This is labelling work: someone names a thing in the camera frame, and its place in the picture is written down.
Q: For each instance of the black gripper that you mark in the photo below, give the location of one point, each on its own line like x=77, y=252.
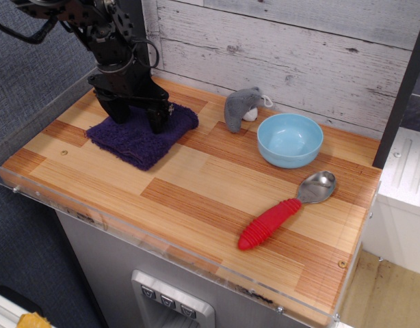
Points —
x=129, y=83

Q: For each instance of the purple terry rag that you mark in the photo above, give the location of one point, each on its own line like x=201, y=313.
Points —
x=134, y=141

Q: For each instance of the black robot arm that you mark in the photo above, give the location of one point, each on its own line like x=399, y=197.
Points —
x=120, y=48

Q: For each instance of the grey plush toy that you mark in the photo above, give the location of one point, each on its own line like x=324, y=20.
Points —
x=243, y=105

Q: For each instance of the clear acrylic table guard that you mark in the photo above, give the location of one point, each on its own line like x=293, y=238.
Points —
x=195, y=203

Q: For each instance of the grey toy cabinet front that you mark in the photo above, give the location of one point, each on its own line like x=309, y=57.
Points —
x=108, y=262

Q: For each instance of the light blue plastic bowl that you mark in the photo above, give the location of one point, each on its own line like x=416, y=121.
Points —
x=289, y=140

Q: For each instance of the silver dispenser button panel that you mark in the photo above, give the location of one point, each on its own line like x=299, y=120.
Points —
x=163, y=305

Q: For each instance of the yellow object at corner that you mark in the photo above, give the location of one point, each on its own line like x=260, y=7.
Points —
x=33, y=320

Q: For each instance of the white toy sink counter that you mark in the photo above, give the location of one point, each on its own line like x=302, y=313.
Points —
x=393, y=229

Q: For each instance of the red handled metal spoon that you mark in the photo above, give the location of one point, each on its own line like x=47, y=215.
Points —
x=313, y=190

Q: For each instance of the black right vertical post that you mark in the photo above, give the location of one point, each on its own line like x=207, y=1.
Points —
x=399, y=107

